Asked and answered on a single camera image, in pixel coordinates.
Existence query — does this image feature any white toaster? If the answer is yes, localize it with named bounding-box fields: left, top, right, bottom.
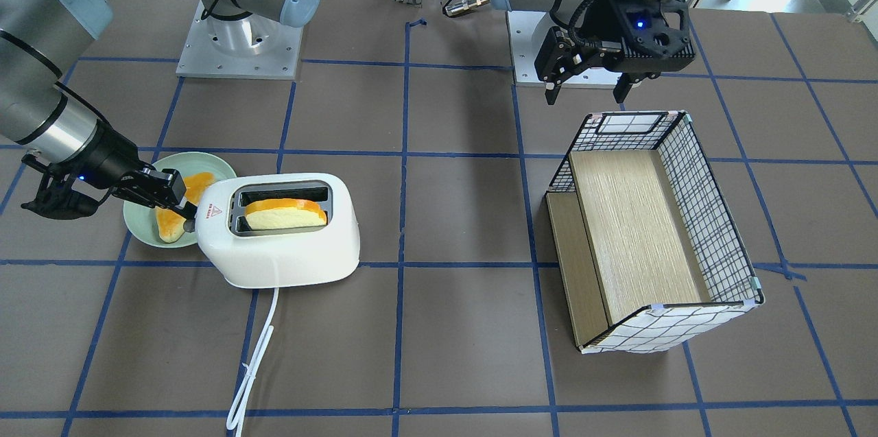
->
left=195, top=172, right=360, bottom=288

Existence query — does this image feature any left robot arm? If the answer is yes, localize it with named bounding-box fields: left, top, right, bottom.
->
left=491, top=0, right=696, bottom=105

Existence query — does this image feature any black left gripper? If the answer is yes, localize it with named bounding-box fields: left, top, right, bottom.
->
left=535, top=0, right=696, bottom=106

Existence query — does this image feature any silver metal connector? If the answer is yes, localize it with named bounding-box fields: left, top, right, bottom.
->
left=442, top=0, right=491, bottom=18

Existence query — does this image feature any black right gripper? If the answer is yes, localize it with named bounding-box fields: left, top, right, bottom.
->
left=96, top=142, right=198, bottom=232

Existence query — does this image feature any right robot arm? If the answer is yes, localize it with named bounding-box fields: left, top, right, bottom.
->
left=1, top=0, right=197, bottom=232

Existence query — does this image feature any toast bread slice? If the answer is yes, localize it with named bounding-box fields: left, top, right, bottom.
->
left=244, top=198, right=329, bottom=231

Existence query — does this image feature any orange bread piece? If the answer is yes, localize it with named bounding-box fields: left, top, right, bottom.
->
left=156, top=172, right=216, bottom=244

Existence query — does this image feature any white toaster power cable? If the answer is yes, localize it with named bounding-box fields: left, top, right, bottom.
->
left=226, top=286, right=281, bottom=437

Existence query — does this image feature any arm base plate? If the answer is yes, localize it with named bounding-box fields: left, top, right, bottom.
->
left=506, top=10, right=642, bottom=88
left=176, top=3, right=304, bottom=80

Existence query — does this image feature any grid fabric wooden box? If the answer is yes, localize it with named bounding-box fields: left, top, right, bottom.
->
left=545, top=111, right=765, bottom=355

